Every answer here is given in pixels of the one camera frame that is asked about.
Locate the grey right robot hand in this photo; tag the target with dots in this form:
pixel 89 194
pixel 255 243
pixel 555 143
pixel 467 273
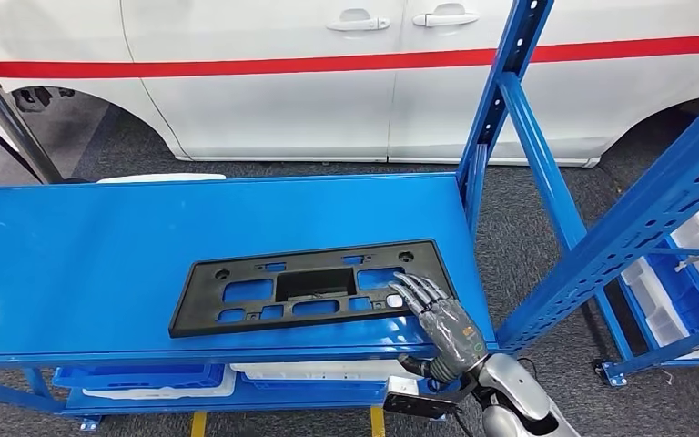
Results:
pixel 446 332

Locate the black plastic plate bracket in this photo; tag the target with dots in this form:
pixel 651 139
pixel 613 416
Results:
pixel 205 313

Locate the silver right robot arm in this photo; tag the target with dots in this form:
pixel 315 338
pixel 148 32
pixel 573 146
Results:
pixel 506 386

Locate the blue metal shelf rack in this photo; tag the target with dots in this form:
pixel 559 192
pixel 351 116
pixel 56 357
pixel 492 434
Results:
pixel 84 253
pixel 687 347

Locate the white car with red stripe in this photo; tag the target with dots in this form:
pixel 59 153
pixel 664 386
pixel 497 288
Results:
pixel 265 108

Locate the white flat panel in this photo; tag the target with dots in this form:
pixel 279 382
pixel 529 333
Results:
pixel 162 178

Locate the chrome stanchion post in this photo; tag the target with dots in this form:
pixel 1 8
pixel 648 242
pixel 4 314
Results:
pixel 6 114

